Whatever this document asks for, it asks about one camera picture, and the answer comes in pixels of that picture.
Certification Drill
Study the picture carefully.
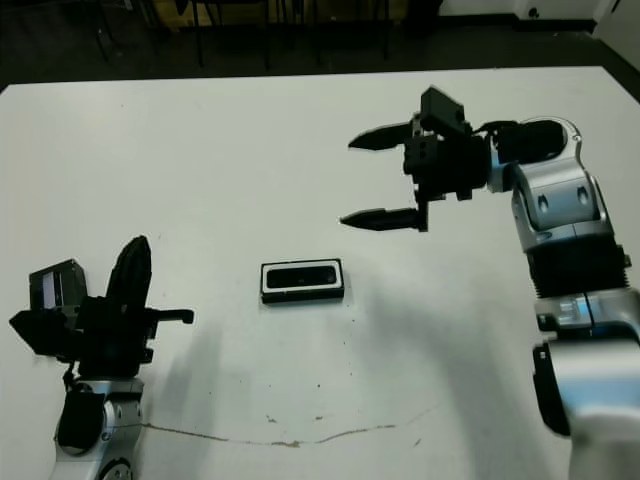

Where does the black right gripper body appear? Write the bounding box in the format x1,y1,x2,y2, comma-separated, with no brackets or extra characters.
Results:
402,117,489,234

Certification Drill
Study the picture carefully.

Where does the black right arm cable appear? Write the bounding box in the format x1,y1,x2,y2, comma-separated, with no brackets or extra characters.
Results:
472,118,524,137

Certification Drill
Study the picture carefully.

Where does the black phone-like camera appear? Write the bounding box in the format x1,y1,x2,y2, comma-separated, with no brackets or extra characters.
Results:
266,266,337,290

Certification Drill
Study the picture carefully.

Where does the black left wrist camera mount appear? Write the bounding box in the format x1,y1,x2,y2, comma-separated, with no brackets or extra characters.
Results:
8,308,81,359

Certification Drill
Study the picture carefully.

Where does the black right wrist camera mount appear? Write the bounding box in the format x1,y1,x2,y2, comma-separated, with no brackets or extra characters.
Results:
418,85,470,137

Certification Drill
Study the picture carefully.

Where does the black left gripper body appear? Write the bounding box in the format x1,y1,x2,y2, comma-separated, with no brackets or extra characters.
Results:
73,295,195,379

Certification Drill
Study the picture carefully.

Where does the black carton box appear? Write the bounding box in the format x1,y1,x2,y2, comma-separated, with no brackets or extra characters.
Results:
28,258,90,314

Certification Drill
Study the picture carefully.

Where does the black trash bin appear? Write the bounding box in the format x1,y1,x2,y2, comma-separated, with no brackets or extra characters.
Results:
404,0,444,40

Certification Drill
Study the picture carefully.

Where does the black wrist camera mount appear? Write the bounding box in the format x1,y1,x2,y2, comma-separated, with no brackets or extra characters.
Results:
418,85,470,137
8,308,81,359

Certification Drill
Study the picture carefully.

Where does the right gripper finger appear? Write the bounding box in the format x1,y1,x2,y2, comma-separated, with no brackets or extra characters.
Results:
338,206,422,234
347,120,418,152

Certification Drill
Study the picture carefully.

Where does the black chair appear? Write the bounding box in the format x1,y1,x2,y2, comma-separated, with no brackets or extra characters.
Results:
192,0,274,71
92,0,166,64
312,0,391,66

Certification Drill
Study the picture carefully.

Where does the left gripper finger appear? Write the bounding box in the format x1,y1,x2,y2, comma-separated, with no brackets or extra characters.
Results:
127,234,154,310
104,234,142,305

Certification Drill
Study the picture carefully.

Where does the black box with white insert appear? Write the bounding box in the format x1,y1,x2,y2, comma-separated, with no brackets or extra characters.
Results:
259,258,345,305

